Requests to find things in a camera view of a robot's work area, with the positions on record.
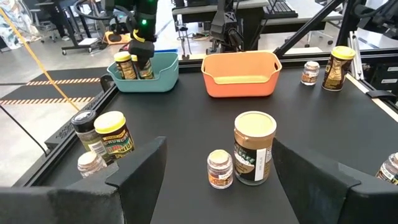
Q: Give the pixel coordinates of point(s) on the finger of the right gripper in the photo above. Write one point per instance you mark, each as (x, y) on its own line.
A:
(141, 49)

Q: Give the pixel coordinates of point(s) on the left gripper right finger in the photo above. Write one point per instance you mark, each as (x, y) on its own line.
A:
(335, 202)

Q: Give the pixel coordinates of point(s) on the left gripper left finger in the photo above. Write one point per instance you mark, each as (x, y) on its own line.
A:
(77, 205)

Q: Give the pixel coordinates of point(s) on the yellow-lid dark spice jar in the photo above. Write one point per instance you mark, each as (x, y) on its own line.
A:
(113, 140)
(125, 67)
(337, 70)
(148, 73)

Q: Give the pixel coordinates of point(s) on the small glass spice jar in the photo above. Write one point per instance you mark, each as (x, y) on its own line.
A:
(310, 74)
(90, 161)
(390, 171)
(219, 171)

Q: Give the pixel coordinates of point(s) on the black-lid herb jar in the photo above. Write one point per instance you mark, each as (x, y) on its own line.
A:
(83, 121)

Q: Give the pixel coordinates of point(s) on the large tan-lid jar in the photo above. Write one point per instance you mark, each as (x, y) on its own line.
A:
(253, 149)

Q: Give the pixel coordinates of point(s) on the yellow tape band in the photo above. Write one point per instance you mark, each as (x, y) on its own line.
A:
(138, 36)

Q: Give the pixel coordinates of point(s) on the yellow box device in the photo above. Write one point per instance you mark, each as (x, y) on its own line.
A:
(119, 39)

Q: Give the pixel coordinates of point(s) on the teal plastic bin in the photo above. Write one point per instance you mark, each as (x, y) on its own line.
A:
(146, 84)

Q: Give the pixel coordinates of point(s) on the grey desk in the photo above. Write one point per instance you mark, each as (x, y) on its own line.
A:
(202, 9)

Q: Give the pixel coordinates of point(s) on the black rolling stand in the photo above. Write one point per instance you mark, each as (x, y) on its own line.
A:
(82, 42)

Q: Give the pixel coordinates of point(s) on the black floor mat striped edge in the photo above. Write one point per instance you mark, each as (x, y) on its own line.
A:
(71, 73)
(46, 93)

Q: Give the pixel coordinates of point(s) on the person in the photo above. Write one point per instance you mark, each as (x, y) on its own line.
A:
(59, 25)

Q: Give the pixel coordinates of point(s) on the black table mat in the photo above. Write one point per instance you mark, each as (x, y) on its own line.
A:
(186, 124)

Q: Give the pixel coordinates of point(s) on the coral plastic bin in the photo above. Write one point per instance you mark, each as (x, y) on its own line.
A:
(241, 88)

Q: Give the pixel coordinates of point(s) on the pale floral cloth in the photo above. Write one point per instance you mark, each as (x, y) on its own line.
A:
(12, 25)

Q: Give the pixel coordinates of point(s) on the black keyboard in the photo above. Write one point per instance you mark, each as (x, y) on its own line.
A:
(280, 9)

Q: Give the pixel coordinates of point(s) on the silver aluminium extrusion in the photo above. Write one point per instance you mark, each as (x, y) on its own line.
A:
(354, 56)

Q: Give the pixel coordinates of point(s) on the black aluminium table frame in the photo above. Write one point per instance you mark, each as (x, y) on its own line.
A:
(292, 59)

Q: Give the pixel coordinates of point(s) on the black diagonal frame strut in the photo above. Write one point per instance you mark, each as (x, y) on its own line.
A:
(308, 28)

